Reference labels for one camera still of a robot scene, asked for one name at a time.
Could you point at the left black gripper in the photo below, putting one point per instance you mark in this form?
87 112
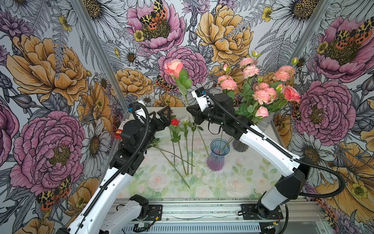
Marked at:
166 121

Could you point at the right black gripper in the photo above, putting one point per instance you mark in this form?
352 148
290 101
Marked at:
197 113

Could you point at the pink carnation stem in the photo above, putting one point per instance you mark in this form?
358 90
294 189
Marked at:
226 82
249 66

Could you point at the blue purple glass vase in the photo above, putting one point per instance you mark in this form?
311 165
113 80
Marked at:
216 159

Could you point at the dark pink glass vase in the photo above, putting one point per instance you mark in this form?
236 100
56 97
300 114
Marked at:
239 146

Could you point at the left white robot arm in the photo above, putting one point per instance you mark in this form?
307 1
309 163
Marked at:
136 136

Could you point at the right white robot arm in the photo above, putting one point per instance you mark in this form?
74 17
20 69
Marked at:
218 109

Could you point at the red white snack box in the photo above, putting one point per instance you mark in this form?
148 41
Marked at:
118 133

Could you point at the white vent grille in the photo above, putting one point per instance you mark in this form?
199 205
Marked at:
205 228

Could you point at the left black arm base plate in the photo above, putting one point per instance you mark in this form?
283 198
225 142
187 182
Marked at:
154 213

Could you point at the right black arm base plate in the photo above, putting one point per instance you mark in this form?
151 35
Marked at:
251 211

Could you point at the aluminium front rail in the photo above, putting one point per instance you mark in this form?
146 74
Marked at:
226 210

